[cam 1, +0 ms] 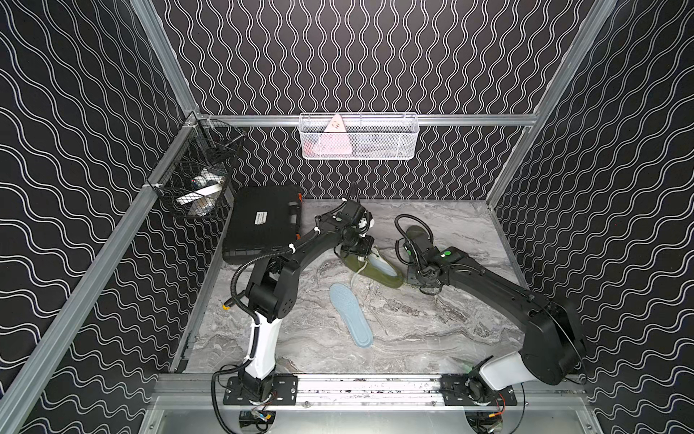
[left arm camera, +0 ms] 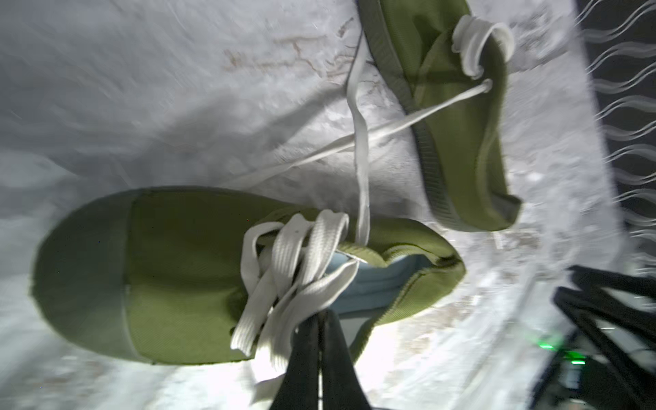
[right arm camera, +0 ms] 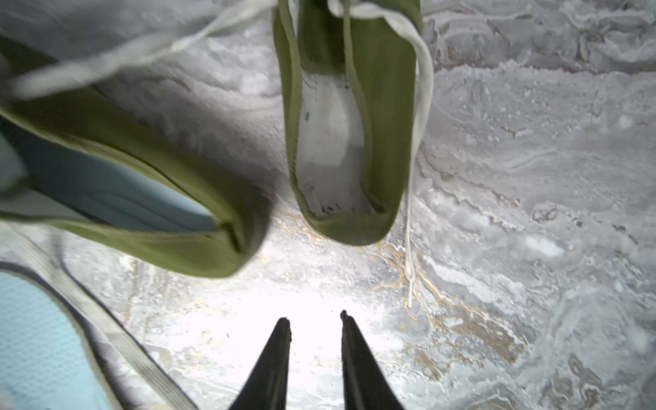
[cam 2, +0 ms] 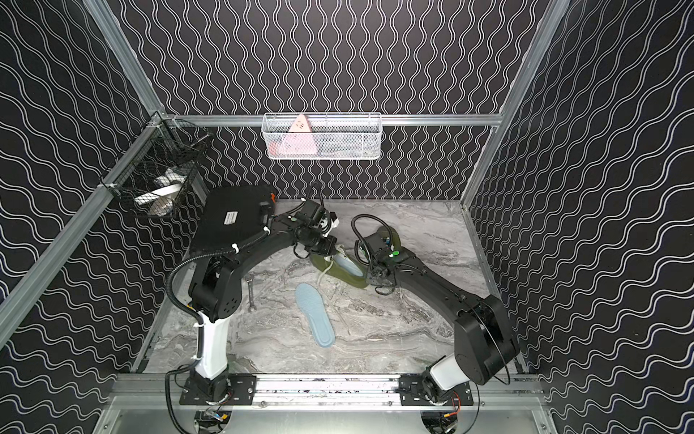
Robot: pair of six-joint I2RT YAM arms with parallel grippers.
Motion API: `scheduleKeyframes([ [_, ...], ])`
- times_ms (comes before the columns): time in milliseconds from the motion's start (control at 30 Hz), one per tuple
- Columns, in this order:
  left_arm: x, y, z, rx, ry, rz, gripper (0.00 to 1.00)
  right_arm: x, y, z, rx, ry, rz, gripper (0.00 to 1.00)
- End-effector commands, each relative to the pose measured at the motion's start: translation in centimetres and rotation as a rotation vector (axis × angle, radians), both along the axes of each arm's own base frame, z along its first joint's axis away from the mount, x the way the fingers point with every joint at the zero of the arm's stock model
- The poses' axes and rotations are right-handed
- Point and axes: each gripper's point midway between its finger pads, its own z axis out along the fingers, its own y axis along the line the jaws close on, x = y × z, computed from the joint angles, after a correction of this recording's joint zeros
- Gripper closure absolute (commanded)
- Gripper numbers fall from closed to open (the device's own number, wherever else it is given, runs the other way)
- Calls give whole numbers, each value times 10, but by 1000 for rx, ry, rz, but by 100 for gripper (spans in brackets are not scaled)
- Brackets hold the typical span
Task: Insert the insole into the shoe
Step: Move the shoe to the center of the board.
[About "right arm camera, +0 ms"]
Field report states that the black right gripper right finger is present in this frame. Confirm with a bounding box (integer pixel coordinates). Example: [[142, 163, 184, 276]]
[[340, 310, 403, 410]]

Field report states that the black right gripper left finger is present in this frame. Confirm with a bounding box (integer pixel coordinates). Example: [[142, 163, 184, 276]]
[[230, 318, 291, 410]]

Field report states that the light blue insole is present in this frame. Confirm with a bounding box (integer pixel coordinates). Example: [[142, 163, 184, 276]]
[[1, 120, 214, 232], [1, 271, 121, 409]]

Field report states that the green shoe one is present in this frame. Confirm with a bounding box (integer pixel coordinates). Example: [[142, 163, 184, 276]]
[[0, 35, 273, 279], [272, 0, 435, 309]]

